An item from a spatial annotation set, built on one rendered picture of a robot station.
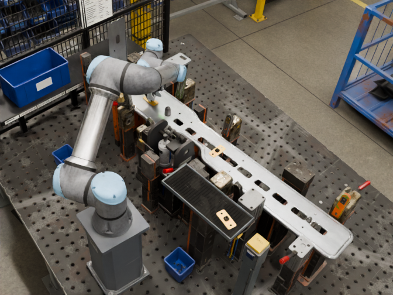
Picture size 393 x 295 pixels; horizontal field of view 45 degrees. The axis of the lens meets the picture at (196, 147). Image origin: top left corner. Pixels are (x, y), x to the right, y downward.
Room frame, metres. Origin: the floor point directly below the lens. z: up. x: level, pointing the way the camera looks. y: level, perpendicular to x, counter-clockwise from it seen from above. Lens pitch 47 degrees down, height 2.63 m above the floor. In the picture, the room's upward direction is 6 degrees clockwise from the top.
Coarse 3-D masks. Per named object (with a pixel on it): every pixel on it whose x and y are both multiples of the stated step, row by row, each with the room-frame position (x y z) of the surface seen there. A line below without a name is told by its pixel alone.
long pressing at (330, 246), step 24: (144, 96) 1.83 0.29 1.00; (168, 96) 1.85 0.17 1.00; (168, 120) 1.67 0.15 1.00; (192, 120) 1.69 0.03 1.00; (216, 144) 1.54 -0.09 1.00; (216, 168) 1.39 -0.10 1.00; (264, 168) 1.42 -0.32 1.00; (264, 192) 1.28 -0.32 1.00; (288, 192) 1.30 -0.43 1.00; (288, 216) 1.17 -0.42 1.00; (312, 216) 1.18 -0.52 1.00; (312, 240) 1.06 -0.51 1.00; (336, 240) 1.07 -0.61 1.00
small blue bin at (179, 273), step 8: (176, 248) 1.08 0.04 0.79; (168, 256) 1.04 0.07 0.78; (176, 256) 1.07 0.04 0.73; (184, 256) 1.06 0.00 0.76; (168, 264) 1.00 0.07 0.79; (176, 264) 1.05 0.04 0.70; (184, 264) 1.05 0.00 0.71; (192, 264) 1.01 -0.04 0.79; (168, 272) 1.00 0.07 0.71; (176, 272) 0.97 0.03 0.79; (184, 272) 0.97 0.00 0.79
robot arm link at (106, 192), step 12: (96, 180) 1.00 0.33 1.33; (108, 180) 1.00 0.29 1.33; (120, 180) 1.01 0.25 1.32; (84, 192) 0.97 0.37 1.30; (96, 192) 0.95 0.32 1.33; (108, 192) 0.96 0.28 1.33; (120, 192) 0.97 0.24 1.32; (96, 204) 0.94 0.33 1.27; (108, 204) 0.93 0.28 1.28; (120, 204) 0.96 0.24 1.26; (108, 216) 0.93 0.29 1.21
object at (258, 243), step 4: (256, 236) 0.95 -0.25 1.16; (260, 236) 0.95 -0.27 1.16; (252, 240) 0.93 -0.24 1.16; (256, 240) 0.93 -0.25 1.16; (260, 240) 0.93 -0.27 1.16; (264, 240) 0.94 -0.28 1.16; (248, 244) 0.91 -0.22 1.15; (252, 244) 0.91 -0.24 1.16; (256, 244) 0.91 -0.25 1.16; (260, 244) 0.92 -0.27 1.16; (264, 244) 0.92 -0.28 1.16; (268, 244) 0.92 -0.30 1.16; (252, 248) 0.90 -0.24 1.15; (256, 248) 0.90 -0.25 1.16; (260, 248) 0.90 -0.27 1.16; (264, 248) 0.90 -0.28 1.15; (260, 252) 0.89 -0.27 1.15
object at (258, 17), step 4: (260, 0) 4.30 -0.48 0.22; (264, 0) 4.32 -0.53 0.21; (268, 0) 4.40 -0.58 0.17; (272, 0) 4.43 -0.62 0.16; (260, 4) 4.29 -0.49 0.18; (264, 4) 4.36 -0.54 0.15; (256, 8) 4.33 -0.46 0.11; (260, 8) 4.30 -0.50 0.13; (256, 12) 4.32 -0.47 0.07; (260, 12) 4.31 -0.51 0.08; (252, 16) 4.33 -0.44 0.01; (256, 16) 4.31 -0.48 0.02; (260, 16) 4.32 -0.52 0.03; (264, 16) 4.36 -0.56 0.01; (256, 20) 4.26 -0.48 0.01; (260, 20) 4.27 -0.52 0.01
